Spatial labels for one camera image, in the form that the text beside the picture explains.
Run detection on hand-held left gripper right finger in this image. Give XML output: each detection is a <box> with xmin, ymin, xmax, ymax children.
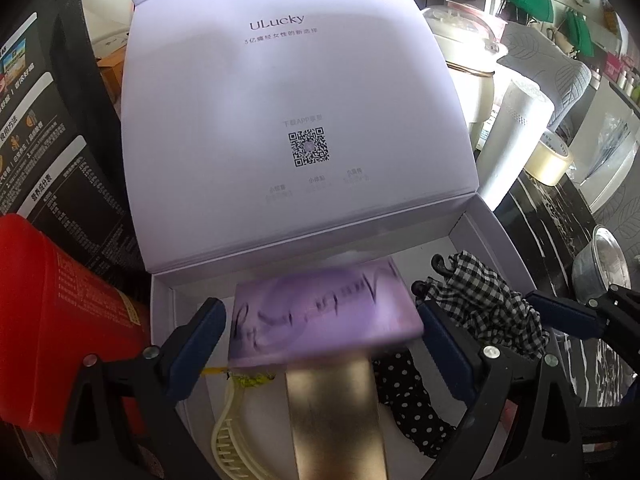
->
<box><xmin>415</xmin><ymin>300</ymin><xmax>586</xmax><ymax>480</ymax></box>

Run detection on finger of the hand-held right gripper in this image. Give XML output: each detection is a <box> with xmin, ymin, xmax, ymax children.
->
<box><xmin>525</xmin><ymin>284</ymin><xmax>640</xmax><ymax>341</ymax></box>

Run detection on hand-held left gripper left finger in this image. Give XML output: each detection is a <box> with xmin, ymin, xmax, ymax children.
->
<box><xmin>60</xmin><ymin>297</ymin><xmax>228</xmax><ymax>480</ymax></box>

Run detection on black white gingham scrunchie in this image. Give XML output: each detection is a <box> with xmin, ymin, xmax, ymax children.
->
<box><xmin>411</xmin><ymin>251</ymin><xmax>551</xmax><ymax>361</ymax></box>

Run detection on black polka dot scrunchie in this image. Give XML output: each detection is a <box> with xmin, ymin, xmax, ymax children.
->
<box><xmin>372</xmin><ymin>350</ymin><xmax>458</xmax><ymax>461</ymax></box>

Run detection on yellow hair claw clip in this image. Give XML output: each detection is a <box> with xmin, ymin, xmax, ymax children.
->
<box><xmin>210</xmin><ymin>377</ymin><xmax>293</xmax><ymax>480</ymax></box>

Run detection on purple card box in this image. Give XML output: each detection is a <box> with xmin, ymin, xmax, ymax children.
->
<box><xmin>227</xmin><ymin>255</ymin><xmax>426</xmax><ymax>376</ymax></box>

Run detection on gold rectangular box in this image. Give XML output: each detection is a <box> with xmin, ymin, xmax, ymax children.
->
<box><xmin>285</xmin><ymin>350</ymin><xmax>391</xmax><ymax>480</ymax></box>

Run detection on white gift box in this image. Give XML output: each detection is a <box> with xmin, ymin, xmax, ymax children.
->
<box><xmin>112</xmin><ymin>0</ymin><xmax>548</xmax><ymax>480</ymax></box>

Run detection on metal bowl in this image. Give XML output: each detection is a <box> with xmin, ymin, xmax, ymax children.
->
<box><xmin>570</xmin><ymin>225</ymin><xmax>633</xmax><ymax>306</ymax></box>

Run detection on grey leaf pattern chair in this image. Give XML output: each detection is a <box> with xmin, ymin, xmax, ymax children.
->
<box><xmin>495</xmin><ymin>22</ymin><xmax>593</xmax><ymax>136</ymax></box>
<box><xmin>592</xmin><ymin>170</ymin><xmax>640</xmax><ymax>243</ymax></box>

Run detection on red canister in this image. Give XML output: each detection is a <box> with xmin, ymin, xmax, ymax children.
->
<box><xmin>0</xmin><ymin>214</ymin><xmax>153</xmax><ymax>433</ymax></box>

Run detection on beige tape roll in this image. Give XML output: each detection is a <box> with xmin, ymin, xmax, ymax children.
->
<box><xmin>522</xmin><ymin>130</ymin><xmax>576</xmax><ymax>186</ymax></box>

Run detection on white cylinder bottle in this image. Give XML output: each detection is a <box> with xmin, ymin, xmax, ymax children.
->
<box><xmin>477</xmin><ymin>77</ymin><xmax>556</xmax><ymax>213</ymax></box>

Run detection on plastic bags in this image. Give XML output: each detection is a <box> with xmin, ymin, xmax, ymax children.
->
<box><xmin>575</xmin><ymin>110</ymin><xmax>636</xmax><ymax>181</ymax></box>

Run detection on black printed pouch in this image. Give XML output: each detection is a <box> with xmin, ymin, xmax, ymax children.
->
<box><xmin>0</xmin><ymin>10</ymin><xmax>146</xmax><ymax>271</ymax></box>

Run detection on row of bottles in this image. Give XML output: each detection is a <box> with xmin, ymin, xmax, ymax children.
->
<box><xmin>600</xmin><ymin>45</ymin><xmax>640</xmax><ymax>106</ymax></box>

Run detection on white appliance clear lid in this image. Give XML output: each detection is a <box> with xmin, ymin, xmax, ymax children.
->
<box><xmin>422</xmin><ymin>5</ymin><xmax>508</xmax><ymax>126</ymax></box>

